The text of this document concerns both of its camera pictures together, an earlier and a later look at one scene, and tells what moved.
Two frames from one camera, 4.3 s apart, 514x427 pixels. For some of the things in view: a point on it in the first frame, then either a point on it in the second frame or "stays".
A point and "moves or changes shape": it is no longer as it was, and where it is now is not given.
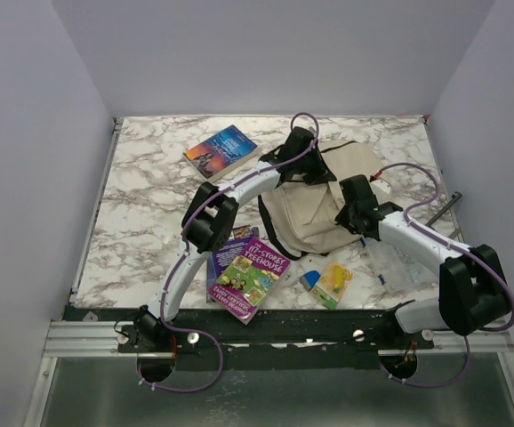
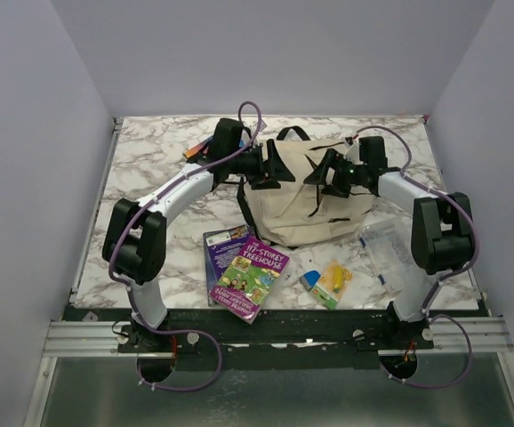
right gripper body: (346, 218) → (347, 173)
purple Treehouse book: (248, 279) stays
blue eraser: (309, 278) stays
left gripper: (318, 173) → (273, 166)
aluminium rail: (101, 339) stays
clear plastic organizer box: (398, 269) stays
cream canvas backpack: (303, 216) moves or changes shape
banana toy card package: (334, 281) stays
